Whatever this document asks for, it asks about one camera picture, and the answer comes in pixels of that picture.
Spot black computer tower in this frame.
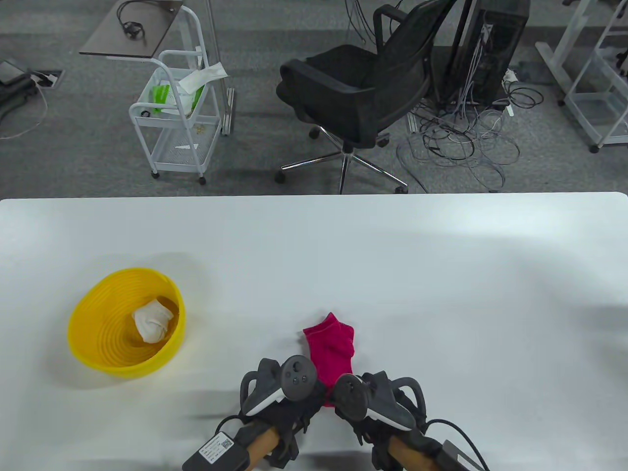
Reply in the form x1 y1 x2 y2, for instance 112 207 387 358
449 0 531 106

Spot black equipment pile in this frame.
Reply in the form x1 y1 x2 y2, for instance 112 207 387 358
0 59 39 123

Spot tangle of floor cables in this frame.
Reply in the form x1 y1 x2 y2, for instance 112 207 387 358
396 69 545 193

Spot yellow ribbed basket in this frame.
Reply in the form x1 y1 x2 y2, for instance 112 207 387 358
67 267 187 378

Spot person's right forearm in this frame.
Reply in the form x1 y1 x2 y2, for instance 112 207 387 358
388 436 437 471

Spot grey white left hand controller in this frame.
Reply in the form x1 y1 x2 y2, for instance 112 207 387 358
239 355 317 418

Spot white metal rack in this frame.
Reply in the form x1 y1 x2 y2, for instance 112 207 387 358
563 0 628 154

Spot grey white hand controller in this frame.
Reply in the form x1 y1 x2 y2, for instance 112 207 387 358
239 355 317 418
334 373 426 432

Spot floor outlet box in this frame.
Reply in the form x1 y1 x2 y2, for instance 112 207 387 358
30 70 63 89

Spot white desk leg frame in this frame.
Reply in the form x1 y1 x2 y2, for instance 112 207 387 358
535 0 605 106

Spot black coiled cable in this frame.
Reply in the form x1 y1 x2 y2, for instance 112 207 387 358
117 0 148 40

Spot white paper sheet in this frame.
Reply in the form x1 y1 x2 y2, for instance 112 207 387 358
178 63 229 94

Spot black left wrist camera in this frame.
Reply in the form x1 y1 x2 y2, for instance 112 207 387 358
183 432 251 471

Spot black office chair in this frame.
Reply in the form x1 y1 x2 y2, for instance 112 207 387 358
275 0 459 194

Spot grey white right hand controller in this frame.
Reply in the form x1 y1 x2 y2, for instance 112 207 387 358
334 373 426 432

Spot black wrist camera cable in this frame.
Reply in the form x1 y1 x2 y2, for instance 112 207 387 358
213 415 246 435
424 419 491 471

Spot person's left forearm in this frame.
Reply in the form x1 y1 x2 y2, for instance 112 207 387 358
245 426 280 467

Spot white floor cable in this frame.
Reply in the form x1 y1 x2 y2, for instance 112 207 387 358
0 83 49 140

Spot white wire rolling cart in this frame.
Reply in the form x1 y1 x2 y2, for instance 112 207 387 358
129 5 222 185

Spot person's left hand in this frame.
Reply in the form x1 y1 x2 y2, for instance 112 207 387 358
248 383 328 435

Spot brown top side table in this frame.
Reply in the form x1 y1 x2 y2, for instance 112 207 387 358
78 0 236 136

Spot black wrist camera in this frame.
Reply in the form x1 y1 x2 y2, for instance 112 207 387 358
183 432 251 471
437 440 484 471

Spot person's right hand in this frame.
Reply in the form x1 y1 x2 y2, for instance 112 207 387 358
335 407 443 456

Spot white sock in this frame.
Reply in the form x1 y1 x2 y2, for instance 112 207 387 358
147 299 178 327
131 299 178 344

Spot green packet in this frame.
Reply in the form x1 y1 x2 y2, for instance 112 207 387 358
150 84 172 114

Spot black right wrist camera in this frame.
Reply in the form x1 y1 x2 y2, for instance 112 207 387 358
437 440 484 471

